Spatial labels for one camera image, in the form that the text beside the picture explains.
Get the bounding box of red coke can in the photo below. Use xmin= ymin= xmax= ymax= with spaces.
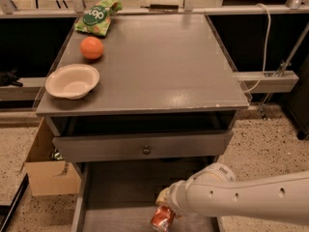
xmin=151 ymin=205 xmax=175 ymax=232

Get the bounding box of brass drawer knob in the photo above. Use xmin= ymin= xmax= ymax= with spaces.
xmin=142 ymin=145 xmax=152 ymax=155

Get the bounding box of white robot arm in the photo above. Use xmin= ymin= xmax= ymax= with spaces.
xmin=156 ymin=163 xmax=309 ymax=225

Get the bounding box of green chip bag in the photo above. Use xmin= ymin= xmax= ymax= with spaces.
xmin=74 ymin=0 xmax=123 ymax=37

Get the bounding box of black object on shelf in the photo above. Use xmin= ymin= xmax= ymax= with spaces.
xmin=0 ymin=70 xmax=23 ymax=87

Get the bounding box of cardboard box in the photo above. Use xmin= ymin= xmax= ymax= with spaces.
xmin=24 ymin=119 xmax=81 ymax=196

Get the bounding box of open grey middle drawer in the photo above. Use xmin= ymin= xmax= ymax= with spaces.
xmin=70 ymin=157 xmax=216 ymax=232

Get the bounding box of orange fruit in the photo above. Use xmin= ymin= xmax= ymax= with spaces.
xmin=79 ymin=37 xmax=104 ymax=60

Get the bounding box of grey drawer cabinet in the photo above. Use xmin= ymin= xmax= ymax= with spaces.
xmin=35 ymin=13 xmax=250 ymax=232

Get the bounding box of white paper bowl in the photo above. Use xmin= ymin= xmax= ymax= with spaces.
xmin=45 ymin=64 xmax=99 ymax=100

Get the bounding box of grey top drawer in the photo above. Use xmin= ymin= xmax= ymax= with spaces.
xmin=52 ymin=130 xmax=233 ymax=162

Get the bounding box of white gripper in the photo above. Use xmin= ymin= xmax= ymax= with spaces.
xmin=155 ymin=181 xmax=190 ymax=217

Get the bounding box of white cable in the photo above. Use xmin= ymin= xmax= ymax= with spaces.
xmin=243 ymin=2 xmax=272 ymax=94

